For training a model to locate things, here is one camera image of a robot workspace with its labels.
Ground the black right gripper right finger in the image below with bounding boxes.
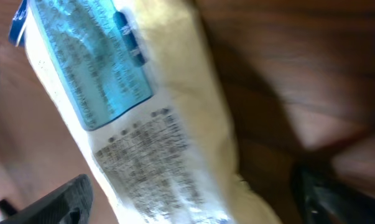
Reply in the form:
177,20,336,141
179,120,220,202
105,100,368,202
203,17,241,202
290,164,375,224

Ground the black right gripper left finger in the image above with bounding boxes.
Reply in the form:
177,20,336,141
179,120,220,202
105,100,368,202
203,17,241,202
0,174,93,224

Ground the yellow wet wipes pack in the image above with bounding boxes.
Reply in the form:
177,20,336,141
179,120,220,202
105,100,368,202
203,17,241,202
9,0,280,224

